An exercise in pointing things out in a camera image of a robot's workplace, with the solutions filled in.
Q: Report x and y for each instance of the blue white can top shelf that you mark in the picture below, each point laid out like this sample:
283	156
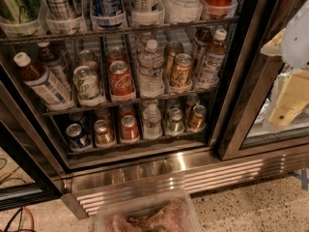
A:
107	11

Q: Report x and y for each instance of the tea bottle right rear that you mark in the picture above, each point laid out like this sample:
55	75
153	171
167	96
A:
203	36

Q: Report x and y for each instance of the tea bottle right front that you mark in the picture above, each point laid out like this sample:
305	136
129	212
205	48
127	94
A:
213	59

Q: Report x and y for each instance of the small water bottle bottom shelf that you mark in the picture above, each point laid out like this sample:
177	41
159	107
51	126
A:
152	122

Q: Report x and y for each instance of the water bottle middle shelf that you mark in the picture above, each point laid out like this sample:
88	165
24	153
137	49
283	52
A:
150	70

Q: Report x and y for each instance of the rear orange can middle shelf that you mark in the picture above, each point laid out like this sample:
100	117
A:
171	50

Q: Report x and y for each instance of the tea bottle left front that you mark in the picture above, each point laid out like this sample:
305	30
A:
42	80

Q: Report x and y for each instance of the fridge glass door right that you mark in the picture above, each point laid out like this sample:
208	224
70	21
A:
253	77

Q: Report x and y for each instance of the tea bottle left rear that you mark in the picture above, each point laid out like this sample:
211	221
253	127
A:
52	57

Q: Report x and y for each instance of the gold can bottom shelf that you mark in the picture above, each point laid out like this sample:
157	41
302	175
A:
103	133

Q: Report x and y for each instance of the red coke can bottom shelf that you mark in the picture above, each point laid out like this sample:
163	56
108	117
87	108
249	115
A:
129	129

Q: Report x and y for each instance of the red coke can middle shelf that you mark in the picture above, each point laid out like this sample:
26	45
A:
120	78

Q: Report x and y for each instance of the steel fridge bottom grille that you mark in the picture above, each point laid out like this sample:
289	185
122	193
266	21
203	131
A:
86	191

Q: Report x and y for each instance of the green can top left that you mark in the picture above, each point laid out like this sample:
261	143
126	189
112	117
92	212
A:
20	11

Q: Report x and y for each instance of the silver can top shelf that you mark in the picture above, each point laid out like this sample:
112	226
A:
65	9

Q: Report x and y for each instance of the clear plastic food container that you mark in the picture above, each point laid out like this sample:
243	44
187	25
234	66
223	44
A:
169	211

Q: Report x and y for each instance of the blue pepsi can bottom shelf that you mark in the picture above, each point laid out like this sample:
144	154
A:
78	138

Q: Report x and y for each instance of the orange can shelf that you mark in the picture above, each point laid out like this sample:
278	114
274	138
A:
181	70
171	50

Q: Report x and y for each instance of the rear red can middle shelf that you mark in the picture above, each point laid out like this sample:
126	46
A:
116	54

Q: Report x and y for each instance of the rear silver can middle shelf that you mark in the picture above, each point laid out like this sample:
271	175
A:
88	58

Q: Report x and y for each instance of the water bottle top shelf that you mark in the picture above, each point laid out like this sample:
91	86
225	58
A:
182	11

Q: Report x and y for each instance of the green silver can bottom shelf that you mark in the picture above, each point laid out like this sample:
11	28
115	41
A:
174	124

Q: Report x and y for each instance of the tea bottle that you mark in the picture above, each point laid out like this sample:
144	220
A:
203	36
52	57
42	80
213	59

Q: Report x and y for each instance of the red can behind coke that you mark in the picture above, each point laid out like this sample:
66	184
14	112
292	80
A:
126	109

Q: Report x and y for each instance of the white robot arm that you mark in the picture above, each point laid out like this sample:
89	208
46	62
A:
295	51

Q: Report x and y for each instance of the orange can bottom right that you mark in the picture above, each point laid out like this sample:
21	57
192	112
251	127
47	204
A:
197	118

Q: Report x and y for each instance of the green white can middle shelf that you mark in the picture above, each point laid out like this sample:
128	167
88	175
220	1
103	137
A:
86	83

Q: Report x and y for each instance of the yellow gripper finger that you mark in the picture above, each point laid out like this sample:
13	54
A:
273	47
290	96

